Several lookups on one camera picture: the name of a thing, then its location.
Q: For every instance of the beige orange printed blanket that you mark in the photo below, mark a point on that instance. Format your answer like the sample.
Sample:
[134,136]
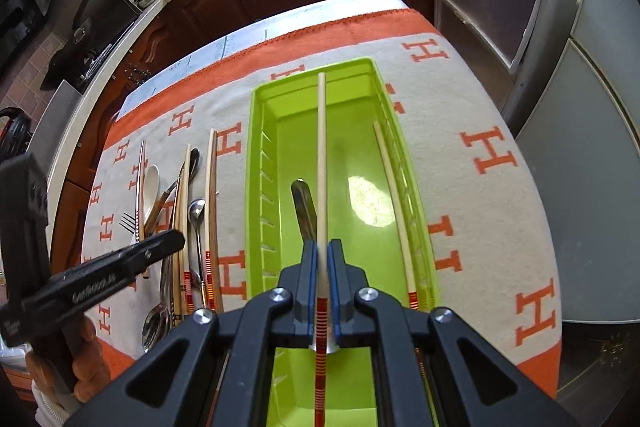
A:
[475,217]

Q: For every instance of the person's left hand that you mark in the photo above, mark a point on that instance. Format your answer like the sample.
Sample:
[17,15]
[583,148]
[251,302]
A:
[87,372]

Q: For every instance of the white ceramic spoon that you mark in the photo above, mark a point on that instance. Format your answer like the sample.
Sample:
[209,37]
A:
[151,182]

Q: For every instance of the green plastic utensil tray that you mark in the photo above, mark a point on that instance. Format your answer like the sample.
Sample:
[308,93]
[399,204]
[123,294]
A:
[360,147]

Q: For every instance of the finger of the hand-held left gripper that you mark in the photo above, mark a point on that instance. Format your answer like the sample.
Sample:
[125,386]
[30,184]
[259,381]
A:
[160,244]

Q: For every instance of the white printed table cover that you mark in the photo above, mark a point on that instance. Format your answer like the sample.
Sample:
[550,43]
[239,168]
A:
[300,19]

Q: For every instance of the black frying pan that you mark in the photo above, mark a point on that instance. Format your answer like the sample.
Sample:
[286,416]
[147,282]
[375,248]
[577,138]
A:
[70,67]

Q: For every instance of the grey metal panel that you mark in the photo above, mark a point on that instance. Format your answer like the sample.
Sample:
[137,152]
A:
[55,122]

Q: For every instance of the metal butter knife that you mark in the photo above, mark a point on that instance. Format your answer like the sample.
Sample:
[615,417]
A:
[302,207]

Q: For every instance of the round metal spoon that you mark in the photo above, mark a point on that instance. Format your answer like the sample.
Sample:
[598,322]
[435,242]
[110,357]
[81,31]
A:
[196,209]

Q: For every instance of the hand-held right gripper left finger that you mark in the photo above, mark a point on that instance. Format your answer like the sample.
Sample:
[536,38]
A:
[313,287]

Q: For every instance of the large metal spoon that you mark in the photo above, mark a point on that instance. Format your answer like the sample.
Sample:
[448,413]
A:
[155,329]
[162,207]

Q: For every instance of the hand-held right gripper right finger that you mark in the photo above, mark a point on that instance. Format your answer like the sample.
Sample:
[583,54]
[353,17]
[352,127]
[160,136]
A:
[333,287]

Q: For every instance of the black stove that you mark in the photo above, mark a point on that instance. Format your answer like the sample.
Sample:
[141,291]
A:
[60,7]

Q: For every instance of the grey refrigerator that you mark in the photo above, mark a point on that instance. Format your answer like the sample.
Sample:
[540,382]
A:
[595,132]

